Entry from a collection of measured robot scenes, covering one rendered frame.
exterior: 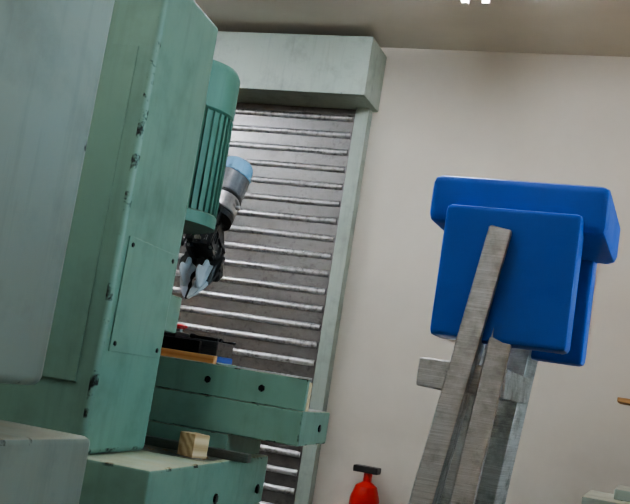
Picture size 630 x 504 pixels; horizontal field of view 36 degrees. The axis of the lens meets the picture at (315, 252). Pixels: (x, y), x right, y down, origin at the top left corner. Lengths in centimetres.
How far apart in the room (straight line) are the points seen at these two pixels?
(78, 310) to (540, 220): 77
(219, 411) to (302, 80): 333
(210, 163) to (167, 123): 29
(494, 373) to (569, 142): 400
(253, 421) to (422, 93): 348
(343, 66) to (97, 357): 358
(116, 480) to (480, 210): 72
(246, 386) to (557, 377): 307
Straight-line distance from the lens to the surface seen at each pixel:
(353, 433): 480
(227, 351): 199
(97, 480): 140
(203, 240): 199
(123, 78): 149
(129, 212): 144
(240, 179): 212
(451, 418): 85
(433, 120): 495
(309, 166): 501
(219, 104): 182
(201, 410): 173
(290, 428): 168
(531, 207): 88
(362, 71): 482
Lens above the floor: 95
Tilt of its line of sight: 7 degrees up
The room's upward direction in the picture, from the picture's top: 9 degrees clockwise
